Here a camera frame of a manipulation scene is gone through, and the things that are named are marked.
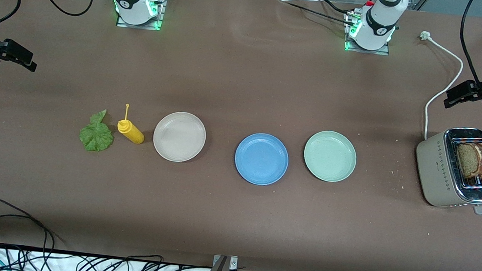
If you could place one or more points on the green lettuce leaf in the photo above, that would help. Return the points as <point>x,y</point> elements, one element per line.
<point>96,135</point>

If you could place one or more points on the yellow mustard squeeze bottle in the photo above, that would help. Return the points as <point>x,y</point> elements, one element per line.
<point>133,131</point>

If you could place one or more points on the pale green round plate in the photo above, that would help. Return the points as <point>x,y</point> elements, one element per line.
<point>330,156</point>

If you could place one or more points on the beige round plate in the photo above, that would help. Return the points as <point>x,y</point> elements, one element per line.
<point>179,136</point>

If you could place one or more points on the blue round plate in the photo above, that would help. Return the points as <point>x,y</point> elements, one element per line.
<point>261,159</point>

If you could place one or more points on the beige and chrome toaster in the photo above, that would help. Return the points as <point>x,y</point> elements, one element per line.
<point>436,170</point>

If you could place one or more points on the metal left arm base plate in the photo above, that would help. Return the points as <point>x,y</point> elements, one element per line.
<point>385,51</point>

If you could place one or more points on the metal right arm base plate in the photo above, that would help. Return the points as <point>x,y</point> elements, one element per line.
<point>161,10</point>

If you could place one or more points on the silver metal bracket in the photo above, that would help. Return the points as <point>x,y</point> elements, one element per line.
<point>233,262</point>

